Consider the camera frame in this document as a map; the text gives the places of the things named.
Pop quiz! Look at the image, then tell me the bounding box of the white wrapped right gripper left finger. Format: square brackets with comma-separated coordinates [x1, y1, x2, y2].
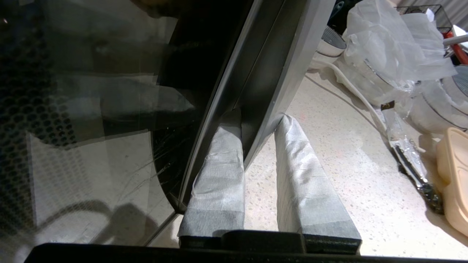
[178, 110, 245, 249]

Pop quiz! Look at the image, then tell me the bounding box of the beige plastic container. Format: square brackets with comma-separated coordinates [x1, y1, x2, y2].
[436, 127, 468, 238]

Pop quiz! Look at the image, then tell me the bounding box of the red plastic utensil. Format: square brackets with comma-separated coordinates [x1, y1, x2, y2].
[444, 31, 468, 65]

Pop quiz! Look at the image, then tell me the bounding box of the black glass microwave door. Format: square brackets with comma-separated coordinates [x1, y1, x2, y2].
[0, 0, 337, 246]

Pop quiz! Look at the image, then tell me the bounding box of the plastic wrapped bowl stack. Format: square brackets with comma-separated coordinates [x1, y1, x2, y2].
[409, 65, 468, 134]

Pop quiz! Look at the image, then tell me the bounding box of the white power cable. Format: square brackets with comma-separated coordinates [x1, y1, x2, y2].
[310, 58, 389, 134]

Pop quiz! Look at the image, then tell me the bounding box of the plastic wrapped black utensil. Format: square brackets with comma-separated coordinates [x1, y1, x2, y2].
[380, 100, 445, 215]

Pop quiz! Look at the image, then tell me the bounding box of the clear crumpled plastic bag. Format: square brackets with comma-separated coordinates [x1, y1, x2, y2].
[344, 0, 457, 104]

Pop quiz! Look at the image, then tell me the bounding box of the black mesh basket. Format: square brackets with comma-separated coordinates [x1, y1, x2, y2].
[395, 4, 454, 34]

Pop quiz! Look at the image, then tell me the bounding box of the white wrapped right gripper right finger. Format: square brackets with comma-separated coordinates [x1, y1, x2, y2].
[274, 113, 362, 254]

